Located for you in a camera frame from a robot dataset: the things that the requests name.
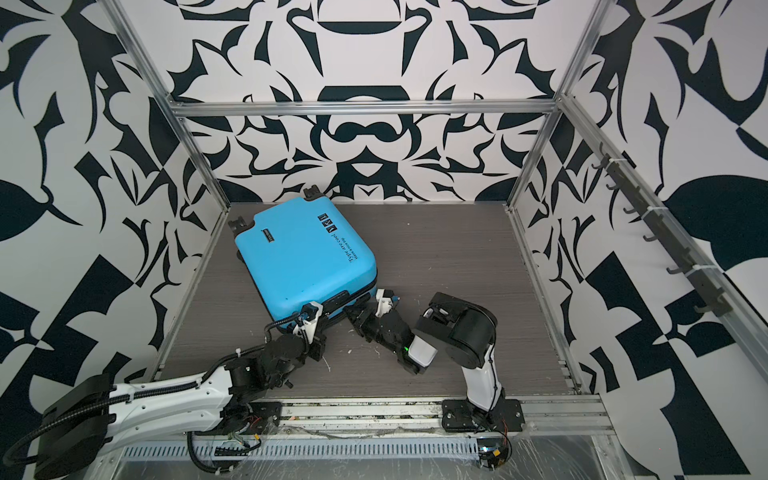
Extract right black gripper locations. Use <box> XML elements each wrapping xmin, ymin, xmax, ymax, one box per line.
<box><xmin>345</xmin><ymin>305</ymin><xmax>406</xmax><ymax>359</ymax></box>

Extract blue hard-shell suitcase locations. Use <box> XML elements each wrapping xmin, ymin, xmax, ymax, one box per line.
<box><xmin>228</xmin><ymin>185</ymin><xmax>378</xmax><ymax>333</ymax></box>

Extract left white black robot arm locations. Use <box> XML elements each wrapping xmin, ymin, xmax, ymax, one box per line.
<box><xmin>2</xmin><ymin>326</ymin><xmax>326</xmax><ymax>479</ymax></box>

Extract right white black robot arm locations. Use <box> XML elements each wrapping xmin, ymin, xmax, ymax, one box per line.
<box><xmin>343</xmin><ymin>289</ymin><xmax>504</xmax><ymax>425</ymax></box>

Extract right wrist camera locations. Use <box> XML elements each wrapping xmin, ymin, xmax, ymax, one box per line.
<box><xmin>375</xmin><ymin>289</ymin><xmax>399</xmax><ymax>318</ymax></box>

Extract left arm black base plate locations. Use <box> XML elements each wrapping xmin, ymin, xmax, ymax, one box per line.
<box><xmin>198</xmin><ymin>401</ymin><xmax>283</xmax><ymax>436</ymax></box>

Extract aluminium frame rails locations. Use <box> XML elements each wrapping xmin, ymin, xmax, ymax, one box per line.
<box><xmin>98</xmin><ymin>0</ymin><xmax>768</xmax><ymax>385</ymax></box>

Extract white slotted cable duct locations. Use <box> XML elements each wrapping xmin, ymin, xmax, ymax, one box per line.
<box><xmin>119</xmin><ymin>437</ymin><xmax>481</xmax><ymax>462</ymax></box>

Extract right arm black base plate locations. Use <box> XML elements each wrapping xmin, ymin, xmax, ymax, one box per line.
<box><xmin>441</xmin><ymin>398</ymin><xmax>526</xmax><ymax>433</ymax></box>

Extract black wall hook rack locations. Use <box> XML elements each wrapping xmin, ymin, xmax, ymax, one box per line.
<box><xmin>593</xmin><ymin>143</ymin><xmax>733</xmax><ymax>317</ymax></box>

